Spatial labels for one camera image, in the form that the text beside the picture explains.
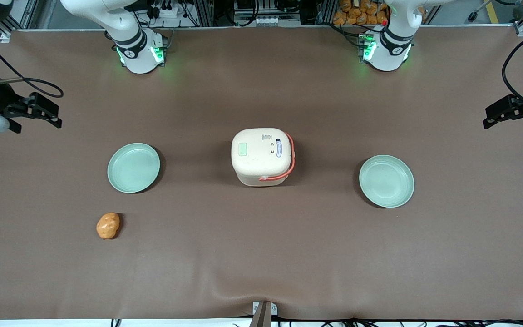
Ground grey metal camera bracket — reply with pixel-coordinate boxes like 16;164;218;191
249;301;278;327

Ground cream rice cooker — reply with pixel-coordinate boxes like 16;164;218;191
231;128;296;187

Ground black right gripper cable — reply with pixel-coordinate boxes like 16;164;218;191
0;23;64;99

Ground grey electronics rack box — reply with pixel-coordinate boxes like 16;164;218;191
233;0;301;27

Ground orange brown potato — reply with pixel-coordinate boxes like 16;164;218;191
96;213;121;240

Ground bag of orange breads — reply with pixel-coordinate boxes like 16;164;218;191
332;0;390;26

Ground white power strip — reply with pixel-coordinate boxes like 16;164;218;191
149;4;181;20

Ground pale green round plate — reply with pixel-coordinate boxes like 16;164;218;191
107;143;161;194
359;155;415;208

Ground brown table cloth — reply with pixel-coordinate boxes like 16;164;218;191
0;25;523;321

